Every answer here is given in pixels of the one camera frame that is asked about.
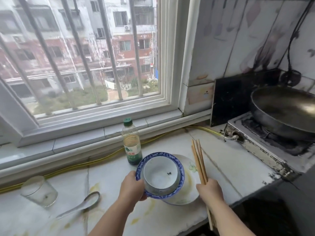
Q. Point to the bundle of wooden chopsticks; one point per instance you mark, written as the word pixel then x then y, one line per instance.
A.
pixel 195 154
pixel 198 154
pixel 199 164

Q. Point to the red brick apartment building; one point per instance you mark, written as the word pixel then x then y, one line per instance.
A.
pixel 123 46

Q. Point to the white round soup spoon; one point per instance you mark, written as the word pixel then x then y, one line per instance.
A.
pixel 83 206

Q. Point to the clear drinking glass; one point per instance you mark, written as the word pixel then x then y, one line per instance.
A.
pixel 39 191

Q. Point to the blue patterned bowl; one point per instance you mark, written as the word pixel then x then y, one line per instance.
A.
pixel 180 186

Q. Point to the person's left hand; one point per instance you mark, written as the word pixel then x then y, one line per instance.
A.
pixel 131 191

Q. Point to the grey window security bars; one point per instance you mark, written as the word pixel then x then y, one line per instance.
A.
pixel 79 46

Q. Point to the white plate green leaves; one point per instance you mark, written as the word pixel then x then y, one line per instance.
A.
pixel 190 189

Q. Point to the clear bottle green cap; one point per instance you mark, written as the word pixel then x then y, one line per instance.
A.
pixel 133 145

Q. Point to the person's right forearm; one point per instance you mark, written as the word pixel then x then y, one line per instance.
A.
pixel 228 221

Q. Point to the steel gas stove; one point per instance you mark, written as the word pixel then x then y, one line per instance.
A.
pixel 270 149

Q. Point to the person's left forearm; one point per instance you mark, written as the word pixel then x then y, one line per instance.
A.
pixel 110 221

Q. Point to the white window frame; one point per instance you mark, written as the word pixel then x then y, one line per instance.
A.
pixel 172 71

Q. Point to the small white bowl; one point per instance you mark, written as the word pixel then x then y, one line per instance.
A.
pixel 160 174

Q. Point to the dark metal wok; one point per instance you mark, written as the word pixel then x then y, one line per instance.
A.
pixel 283 108

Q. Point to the long white horizontal pipe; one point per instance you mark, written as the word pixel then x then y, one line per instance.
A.
pixel 73 154

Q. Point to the black hanging ladle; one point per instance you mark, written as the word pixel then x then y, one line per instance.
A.
pixel 290 78

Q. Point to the black splash board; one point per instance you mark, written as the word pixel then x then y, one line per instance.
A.
pixel 231 100

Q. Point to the person's right hand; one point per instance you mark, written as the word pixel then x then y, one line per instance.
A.
pixel 211 194

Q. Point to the wooden chopstick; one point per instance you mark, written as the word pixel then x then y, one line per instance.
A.
pixel 200 164
pixel 200 154
pixel 203 164
pixel 197 164

